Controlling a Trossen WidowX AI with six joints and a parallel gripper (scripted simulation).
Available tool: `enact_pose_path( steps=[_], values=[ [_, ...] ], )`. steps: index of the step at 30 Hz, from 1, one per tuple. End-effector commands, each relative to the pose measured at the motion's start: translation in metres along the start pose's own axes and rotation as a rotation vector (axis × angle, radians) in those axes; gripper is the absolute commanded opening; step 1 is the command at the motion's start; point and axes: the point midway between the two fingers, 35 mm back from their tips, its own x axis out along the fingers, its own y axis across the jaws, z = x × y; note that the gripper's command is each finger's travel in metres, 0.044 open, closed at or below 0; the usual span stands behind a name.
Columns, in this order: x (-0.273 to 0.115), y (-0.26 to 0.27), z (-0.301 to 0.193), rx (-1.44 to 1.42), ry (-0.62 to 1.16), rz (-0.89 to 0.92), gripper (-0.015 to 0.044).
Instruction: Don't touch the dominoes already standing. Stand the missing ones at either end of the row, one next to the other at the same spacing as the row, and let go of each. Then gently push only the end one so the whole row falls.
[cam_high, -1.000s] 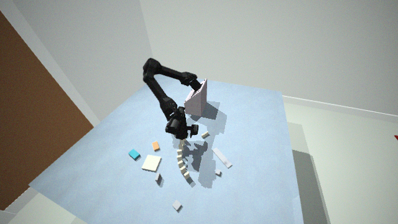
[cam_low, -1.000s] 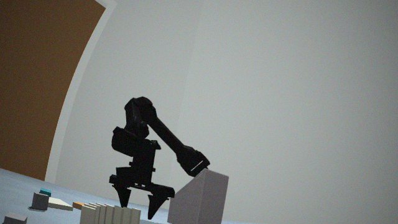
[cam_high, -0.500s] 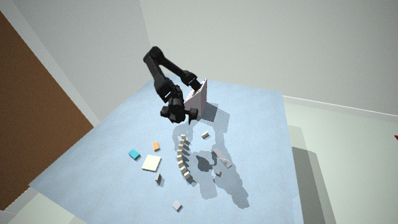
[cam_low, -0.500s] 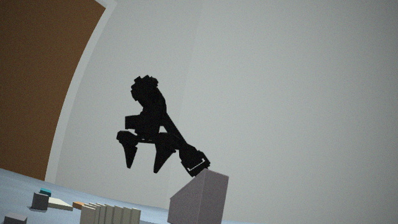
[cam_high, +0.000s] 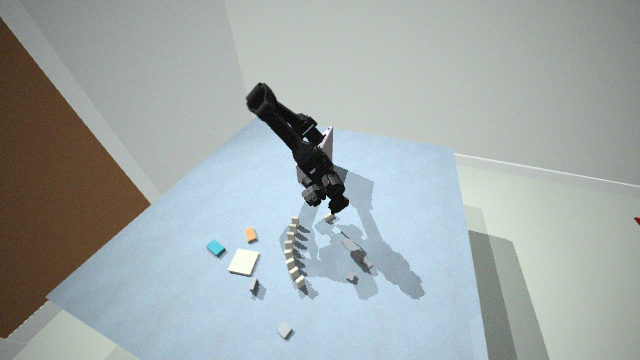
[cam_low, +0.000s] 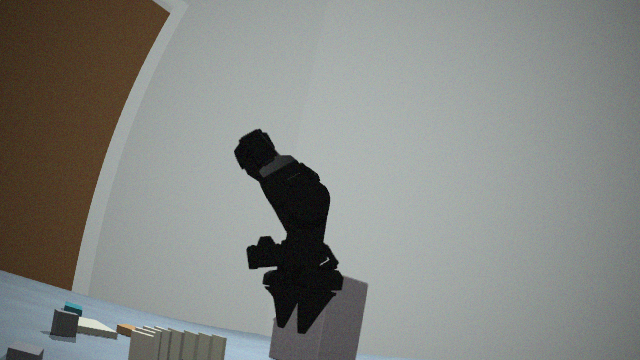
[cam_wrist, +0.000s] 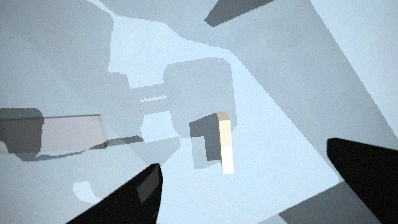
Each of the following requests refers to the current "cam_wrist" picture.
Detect cream domino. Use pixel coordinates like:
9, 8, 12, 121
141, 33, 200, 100
216, 111, 234, 174

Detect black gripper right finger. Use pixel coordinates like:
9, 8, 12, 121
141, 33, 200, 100
326, 138, 398, 224

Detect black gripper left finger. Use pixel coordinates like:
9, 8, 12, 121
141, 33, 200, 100
65, 163, 163, 224

